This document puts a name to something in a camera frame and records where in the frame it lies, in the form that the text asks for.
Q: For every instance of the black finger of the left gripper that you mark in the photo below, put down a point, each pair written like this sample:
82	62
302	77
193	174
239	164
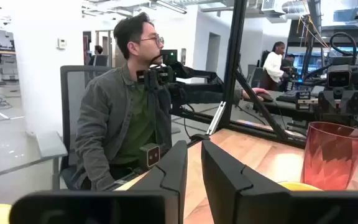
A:
353	109
325	109

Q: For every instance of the black keyboard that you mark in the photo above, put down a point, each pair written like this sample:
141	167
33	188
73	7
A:
287	96

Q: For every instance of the black mesh office chair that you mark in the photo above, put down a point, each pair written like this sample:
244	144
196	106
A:
73	93

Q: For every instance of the black computer mouse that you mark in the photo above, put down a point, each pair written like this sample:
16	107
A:
265	97

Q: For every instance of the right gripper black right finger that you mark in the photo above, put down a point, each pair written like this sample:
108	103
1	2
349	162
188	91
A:
235	202

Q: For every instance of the silver ventilation duct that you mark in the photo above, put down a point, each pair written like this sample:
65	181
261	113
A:
294	7

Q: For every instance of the black desk with keyboard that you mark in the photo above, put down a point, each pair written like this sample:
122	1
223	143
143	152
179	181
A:
284	109

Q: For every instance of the red faceted plastic tumbler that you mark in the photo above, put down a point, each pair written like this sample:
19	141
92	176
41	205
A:
334	155

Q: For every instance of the long ceiling lamp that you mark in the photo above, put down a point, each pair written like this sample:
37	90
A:
171	7

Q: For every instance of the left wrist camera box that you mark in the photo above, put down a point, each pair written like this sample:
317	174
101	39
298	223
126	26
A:
339	77

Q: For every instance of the grey office chair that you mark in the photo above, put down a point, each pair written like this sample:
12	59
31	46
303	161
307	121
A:
255	77

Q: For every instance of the person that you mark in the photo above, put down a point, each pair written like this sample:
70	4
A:
98	49
104	124
272	67

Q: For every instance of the white wall thermostat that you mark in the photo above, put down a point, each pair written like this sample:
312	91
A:
61	43

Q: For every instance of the small table-level camera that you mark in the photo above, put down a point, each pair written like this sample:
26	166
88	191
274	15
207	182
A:
152	155

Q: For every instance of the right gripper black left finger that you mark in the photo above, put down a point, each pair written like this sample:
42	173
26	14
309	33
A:
154	205

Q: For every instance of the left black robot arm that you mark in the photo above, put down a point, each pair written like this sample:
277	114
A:
340	59

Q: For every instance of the silver metal bracket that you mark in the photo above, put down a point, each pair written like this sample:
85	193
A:
216	118

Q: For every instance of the orange juice cup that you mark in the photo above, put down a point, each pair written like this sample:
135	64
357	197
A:
297	187

